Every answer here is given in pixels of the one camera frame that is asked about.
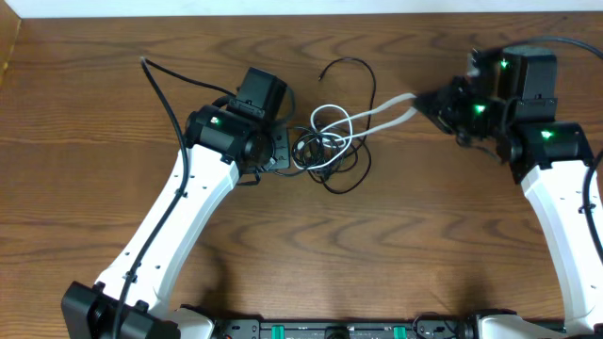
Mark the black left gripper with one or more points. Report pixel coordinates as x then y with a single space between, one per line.
282 155

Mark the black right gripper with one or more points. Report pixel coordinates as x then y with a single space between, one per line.
443 103

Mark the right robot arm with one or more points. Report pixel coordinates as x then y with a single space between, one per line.
508 95

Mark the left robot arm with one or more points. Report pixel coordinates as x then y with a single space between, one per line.
237 134

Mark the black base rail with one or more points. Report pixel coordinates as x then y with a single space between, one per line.
428 325

